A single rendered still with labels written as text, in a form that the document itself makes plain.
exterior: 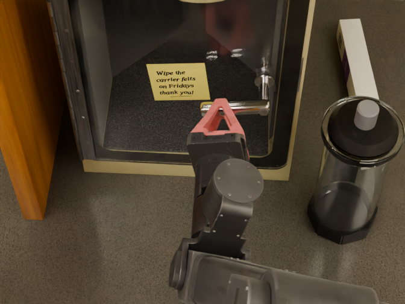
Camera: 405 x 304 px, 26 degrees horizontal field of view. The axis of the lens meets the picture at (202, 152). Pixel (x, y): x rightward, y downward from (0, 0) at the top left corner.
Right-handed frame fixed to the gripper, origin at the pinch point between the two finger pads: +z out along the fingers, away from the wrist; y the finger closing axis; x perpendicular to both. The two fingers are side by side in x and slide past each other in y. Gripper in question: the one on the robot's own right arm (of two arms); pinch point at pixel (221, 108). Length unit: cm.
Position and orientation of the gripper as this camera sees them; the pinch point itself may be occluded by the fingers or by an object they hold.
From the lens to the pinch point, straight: 113.3
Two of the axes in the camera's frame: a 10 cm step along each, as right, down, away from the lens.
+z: 0.5, -8.2, 5.8
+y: -1.6, -5.8, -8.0
